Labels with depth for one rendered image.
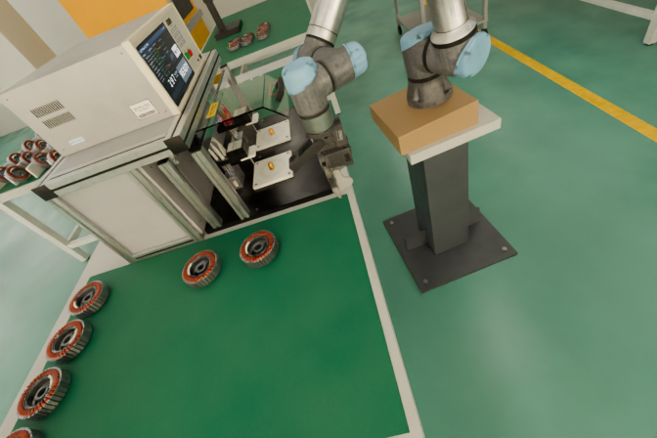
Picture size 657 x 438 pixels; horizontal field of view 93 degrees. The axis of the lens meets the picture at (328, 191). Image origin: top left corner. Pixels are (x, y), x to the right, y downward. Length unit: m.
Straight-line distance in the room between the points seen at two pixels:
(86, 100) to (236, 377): 0.80
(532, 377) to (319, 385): 0.94
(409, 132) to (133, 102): 0.79
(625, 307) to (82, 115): 1.94
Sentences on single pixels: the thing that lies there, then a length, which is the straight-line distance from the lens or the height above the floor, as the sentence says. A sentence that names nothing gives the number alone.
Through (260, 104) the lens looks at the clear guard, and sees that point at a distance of 0.93.
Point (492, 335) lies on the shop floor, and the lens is 1.52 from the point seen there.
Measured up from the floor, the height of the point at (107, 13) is 1.22.
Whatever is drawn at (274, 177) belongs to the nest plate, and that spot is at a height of 0.78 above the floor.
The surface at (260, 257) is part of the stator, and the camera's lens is 0.89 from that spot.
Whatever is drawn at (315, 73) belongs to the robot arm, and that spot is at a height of 1.17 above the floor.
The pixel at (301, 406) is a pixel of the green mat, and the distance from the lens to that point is 0.74.
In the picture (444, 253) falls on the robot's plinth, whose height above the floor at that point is 0.02.
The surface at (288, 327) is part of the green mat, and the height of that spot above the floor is 0.75.
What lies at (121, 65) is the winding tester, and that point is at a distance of 0.98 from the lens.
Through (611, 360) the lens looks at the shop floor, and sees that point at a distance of 1.58.
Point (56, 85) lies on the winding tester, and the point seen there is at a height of 1.29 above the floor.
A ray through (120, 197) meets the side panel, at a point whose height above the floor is 1.00.
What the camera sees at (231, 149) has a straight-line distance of 1.11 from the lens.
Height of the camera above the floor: 1.42
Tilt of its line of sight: 42 degrees down
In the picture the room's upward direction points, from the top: 24 degrees counter-clockwise
